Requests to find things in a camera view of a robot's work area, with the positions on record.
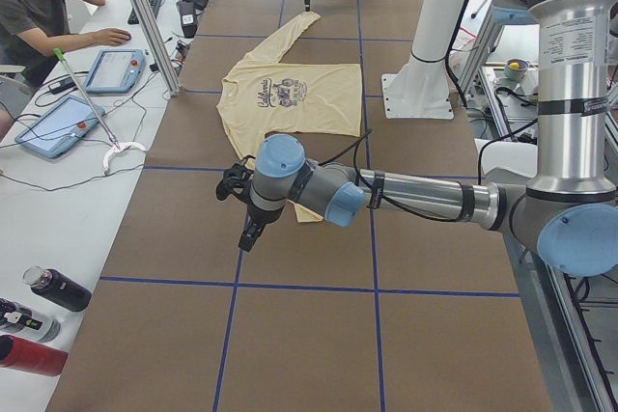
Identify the cream long-sleeve graphic shirt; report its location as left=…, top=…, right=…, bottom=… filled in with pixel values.
left=216, top=11, right=364, bottom=225

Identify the grabber stick green tip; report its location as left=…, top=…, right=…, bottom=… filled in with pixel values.
left=53, top=48, right=147, bottom=176

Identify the far blue teach pendant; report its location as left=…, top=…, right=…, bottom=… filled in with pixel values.
left=84, top=49, right=145, bottom=95

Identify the blue teach pendant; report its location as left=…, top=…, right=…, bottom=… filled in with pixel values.
left=14, top=95, right=98, bottom=159
left=84, top=49, right=145, bottom=95

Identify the black water bottle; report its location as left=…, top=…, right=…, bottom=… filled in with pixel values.
left=22, top=266, right=92, bottom=312

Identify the near blue teach pendant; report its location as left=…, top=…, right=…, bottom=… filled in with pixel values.
left=14, top=95, right=98, bottom=159

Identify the green cup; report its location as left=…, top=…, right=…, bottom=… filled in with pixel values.
left=503, top=59, right=530, bottom=82

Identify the grey black bottle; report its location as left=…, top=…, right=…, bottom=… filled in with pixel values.
left=1, top=298, right=61, bottom=343

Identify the red water bottle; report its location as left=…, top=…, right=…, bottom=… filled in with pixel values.
left=1, top=335, right=68, bottom=376

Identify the seated person grey shirt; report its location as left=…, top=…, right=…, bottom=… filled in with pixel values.
left=1, top=0, right=131, bottom=87

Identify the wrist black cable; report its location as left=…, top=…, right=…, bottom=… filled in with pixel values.
left=215, top=127, right=540, bottom=220

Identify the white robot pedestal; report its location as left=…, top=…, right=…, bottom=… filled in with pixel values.
left=381, top=0, right=467, bottom=120

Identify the aluminium frame post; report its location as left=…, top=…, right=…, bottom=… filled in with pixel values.
left=129, top=0, right=181, bottom=96

